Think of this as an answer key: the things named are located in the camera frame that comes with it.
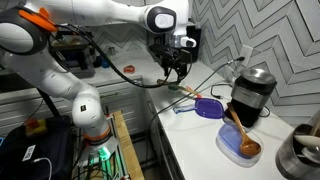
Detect yellow emergency stop button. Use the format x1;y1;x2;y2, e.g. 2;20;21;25
24;117;48;138

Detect white label tag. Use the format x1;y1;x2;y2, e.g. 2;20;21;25
21;144;37;163

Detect white wall outlet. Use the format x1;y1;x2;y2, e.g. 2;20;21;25
239;44;254;68

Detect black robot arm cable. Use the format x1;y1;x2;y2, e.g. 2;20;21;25
49;23;193;89

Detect long black cable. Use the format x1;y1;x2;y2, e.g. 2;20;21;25
144;55;247;168

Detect black coffee maker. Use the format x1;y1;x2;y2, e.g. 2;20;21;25
223;67;278;129

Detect metal utensil holder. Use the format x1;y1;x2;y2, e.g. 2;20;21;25
275;123;320;180

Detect black camera stand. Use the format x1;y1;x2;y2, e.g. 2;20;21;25
35;87;62;118

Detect wooden utensil in holder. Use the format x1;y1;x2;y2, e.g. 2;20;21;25
309;118;320;138

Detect white spatula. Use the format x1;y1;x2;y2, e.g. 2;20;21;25
293;133;320;149

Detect clear stacked container lids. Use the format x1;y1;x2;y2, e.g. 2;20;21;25
215;123;264;168

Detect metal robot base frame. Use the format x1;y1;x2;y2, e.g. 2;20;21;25
71;109;131;180

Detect black microwave oven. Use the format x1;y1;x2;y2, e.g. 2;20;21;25
186;22;203;63

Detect small red object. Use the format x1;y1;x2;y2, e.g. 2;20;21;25
122;64;136;75

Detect cabinet drawer handle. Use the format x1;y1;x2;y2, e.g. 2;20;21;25
99;91;119;100

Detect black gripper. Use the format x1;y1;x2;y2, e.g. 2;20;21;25
153;43;194;84

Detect dark brown wooden spoon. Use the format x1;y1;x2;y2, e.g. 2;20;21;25
226;102;263;158

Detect clear blue-edged plastic piece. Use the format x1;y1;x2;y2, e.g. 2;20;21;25
173;103;197;115

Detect wooden plank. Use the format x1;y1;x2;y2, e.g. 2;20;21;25
111;110;146;180

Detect light wooden spoon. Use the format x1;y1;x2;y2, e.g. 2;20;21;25
156;78;203;99

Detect purple-blue plastic lid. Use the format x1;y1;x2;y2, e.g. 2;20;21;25
194;97;225;120

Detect black bag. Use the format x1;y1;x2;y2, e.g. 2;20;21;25
0;114;74;180

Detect small blue object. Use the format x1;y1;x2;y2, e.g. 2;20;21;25
100;56;111;69

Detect thin white cable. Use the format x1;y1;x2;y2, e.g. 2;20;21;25
33;157;54;180

